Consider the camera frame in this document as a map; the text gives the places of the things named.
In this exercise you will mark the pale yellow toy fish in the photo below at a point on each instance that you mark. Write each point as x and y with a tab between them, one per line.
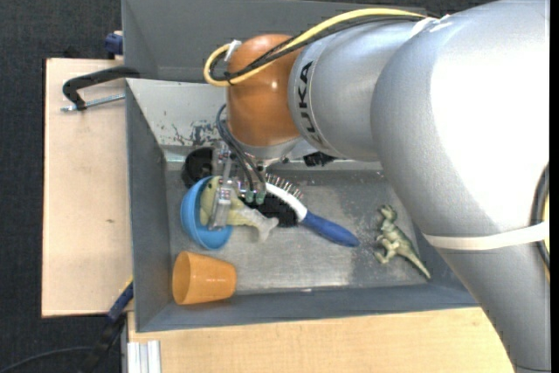
244	217

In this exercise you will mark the orange plastic cup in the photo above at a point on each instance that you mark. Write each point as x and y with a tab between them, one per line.
203	279

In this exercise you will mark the grey metal bin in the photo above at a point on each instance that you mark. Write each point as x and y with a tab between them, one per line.
305	257

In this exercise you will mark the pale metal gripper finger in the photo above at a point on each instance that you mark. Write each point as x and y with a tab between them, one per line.
220	212

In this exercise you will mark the black cylinder on white bracket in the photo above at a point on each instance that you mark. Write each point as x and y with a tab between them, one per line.
318	159

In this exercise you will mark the blue plastic bowl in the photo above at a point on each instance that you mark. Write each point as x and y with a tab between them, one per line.
196	227

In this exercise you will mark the black round cap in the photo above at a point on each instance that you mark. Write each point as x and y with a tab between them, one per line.
197	167

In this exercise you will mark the green toy dinosaur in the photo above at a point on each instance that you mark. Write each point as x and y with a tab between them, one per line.
395	238

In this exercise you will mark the pale wood flat board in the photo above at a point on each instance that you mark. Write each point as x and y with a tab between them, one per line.
85	188

